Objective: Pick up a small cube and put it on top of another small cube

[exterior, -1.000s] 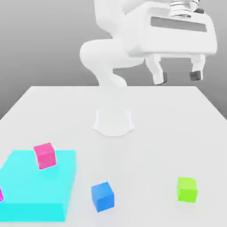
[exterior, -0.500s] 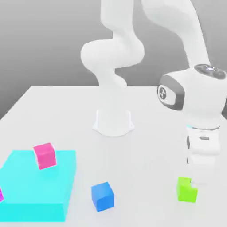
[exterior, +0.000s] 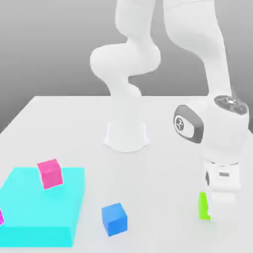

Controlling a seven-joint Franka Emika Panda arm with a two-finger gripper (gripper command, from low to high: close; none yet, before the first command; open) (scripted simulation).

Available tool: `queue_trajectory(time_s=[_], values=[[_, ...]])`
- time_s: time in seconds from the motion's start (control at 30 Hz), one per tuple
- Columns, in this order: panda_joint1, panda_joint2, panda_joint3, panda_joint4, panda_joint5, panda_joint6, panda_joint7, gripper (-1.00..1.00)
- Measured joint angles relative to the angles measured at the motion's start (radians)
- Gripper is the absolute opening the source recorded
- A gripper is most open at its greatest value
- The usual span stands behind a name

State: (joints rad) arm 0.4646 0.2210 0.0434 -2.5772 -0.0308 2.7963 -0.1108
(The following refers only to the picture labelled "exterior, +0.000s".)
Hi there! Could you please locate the small pink cube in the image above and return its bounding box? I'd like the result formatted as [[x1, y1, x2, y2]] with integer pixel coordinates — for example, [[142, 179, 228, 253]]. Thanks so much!
[[37, 158, 64, 190]]

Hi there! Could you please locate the large cyan box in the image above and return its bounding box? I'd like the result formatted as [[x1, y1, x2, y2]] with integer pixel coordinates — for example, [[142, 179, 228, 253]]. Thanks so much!
[[0, 167, 86, 248]]

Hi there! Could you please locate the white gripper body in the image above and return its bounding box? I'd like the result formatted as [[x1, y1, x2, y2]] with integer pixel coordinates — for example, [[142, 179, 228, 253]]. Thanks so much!
[[209, 164, 242, 193]]

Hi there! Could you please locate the small blue cube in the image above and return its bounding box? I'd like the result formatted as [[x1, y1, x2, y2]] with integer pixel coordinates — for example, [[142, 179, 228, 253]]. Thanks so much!
[[101, 202, 128, 237]]

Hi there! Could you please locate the small green cube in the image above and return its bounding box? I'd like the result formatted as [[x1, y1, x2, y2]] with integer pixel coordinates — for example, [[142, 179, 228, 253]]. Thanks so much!
[[198, 191, 211, 221]]

